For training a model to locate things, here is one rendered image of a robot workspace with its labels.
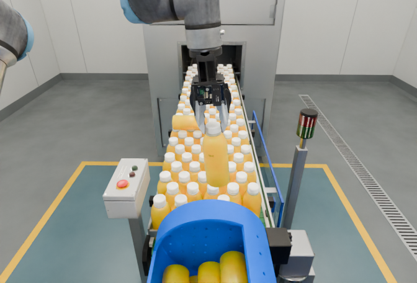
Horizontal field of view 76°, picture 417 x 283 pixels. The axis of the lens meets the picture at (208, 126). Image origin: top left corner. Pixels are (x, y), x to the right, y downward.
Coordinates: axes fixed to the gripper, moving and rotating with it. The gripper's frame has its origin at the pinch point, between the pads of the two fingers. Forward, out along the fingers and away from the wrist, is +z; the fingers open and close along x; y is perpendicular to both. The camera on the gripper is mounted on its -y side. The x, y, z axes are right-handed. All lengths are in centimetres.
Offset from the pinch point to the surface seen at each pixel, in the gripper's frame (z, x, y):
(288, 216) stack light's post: 64, 29, -31
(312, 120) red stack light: 14.3, 35.1, -27.3
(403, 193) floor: 146, 159, -128
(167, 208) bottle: 29.8, -17.3, -3.7
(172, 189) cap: 26.3, -15.8, -8.7
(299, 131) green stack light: 19.3, 31.3, -29.2
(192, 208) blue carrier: 13.4, -5.9, 14.3
